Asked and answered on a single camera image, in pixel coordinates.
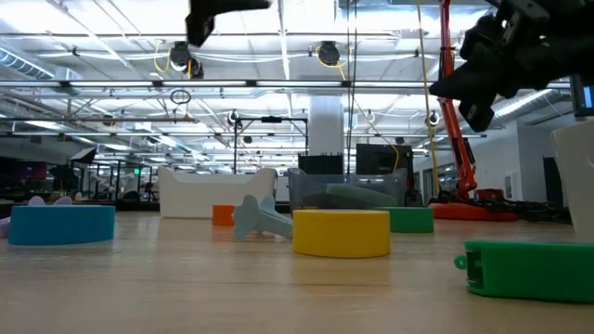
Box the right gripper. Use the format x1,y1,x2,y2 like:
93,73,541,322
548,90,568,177
429,0,576,134

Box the green tape roll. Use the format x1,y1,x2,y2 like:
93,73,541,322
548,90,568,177
378,206,435,235

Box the mint green stapler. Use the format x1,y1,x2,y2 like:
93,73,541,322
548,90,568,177
324,183,399,209

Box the yellow tape roll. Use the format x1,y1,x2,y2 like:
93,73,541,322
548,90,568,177
291,209,392,260

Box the small orange block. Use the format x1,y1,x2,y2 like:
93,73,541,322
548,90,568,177
212,204,237,227

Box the light blue staple remover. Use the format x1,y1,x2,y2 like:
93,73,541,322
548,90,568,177
231,193,294,241

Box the blue tape roll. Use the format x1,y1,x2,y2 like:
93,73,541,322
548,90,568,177
7,205,116,246

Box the dark red box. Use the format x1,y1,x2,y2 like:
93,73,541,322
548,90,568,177
474,187,506,203

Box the black screen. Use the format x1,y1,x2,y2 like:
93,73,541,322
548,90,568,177
355,143,415,177

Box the black computer monitor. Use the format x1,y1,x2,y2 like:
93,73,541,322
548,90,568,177
569,72,594,118

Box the white pillar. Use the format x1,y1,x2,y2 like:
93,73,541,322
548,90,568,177
307,95,345,157

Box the black box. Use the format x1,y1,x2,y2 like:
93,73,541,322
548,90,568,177
298,154,345,176

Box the white plastic bin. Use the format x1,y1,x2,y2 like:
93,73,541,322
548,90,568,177
157,166,278,219

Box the grey translucent bin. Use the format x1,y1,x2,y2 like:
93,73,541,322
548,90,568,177
287,167,409,212

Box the black frame stand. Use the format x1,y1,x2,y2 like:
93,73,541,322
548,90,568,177
233,116,309,173

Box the black hanging cables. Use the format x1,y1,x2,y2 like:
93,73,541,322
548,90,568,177
345,0,359,176

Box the black lamp cable bundle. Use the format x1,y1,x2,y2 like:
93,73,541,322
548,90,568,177
468,197,573,225

